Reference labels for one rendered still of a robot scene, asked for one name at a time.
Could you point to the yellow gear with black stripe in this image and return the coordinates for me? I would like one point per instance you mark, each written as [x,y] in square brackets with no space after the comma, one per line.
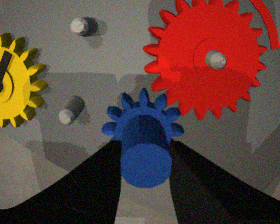
[19,75]

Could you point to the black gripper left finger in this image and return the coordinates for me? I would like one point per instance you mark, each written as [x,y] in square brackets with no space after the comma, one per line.
[89,194]

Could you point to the red curved arrow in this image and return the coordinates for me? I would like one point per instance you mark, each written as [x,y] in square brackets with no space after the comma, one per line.
[269,22]

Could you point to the red gear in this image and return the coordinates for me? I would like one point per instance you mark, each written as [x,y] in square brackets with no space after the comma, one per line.
[182,48]

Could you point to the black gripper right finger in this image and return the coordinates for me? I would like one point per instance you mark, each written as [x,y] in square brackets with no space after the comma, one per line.
[204,193]

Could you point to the blue gear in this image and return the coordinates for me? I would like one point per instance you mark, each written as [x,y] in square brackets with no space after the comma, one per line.
[145,131]

